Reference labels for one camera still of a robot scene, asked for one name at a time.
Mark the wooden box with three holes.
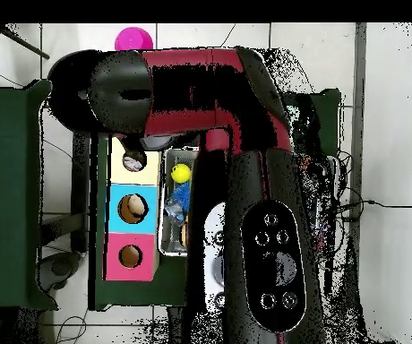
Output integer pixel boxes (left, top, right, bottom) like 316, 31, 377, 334
103, 135, 165, 282

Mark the blue spiky ball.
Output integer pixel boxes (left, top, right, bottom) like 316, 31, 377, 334
171, 181, 192, 214

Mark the yellow smiley ball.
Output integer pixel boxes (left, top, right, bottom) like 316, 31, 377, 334
170, 163, 193, 185

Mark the pink plastic cup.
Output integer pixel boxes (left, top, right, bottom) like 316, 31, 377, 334
114, 26, 154, 52

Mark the dark green side table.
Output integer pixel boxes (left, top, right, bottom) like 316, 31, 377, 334
0, 79, 56, 311

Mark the wire mesh bin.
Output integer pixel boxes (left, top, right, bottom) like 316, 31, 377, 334
158, 147, 201, 257

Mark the black floor cable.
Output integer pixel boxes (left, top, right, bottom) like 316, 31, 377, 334
338, 199, 412, 223

